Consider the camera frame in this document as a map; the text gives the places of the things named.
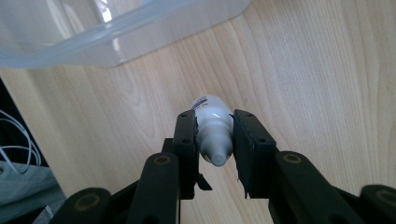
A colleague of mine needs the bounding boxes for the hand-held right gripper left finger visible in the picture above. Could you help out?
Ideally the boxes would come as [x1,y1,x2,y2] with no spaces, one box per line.
[125,109,213,224]

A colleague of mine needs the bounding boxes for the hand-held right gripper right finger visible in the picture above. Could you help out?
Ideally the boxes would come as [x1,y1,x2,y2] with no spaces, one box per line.
[231,108,367,224]

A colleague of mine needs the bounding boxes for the small white dropper bottle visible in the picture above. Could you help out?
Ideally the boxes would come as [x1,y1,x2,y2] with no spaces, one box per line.
[190,94,235,168]

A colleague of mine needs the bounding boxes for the clear plastic storage box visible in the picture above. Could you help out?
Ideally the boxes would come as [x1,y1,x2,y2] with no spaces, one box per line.
[0,0,252,70]

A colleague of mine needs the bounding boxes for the grey cloth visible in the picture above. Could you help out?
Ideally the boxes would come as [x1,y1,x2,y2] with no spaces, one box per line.
[0,160,67,224]

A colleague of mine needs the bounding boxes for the white cable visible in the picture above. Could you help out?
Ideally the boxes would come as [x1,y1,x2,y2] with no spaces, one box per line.
[0,108,42,175]

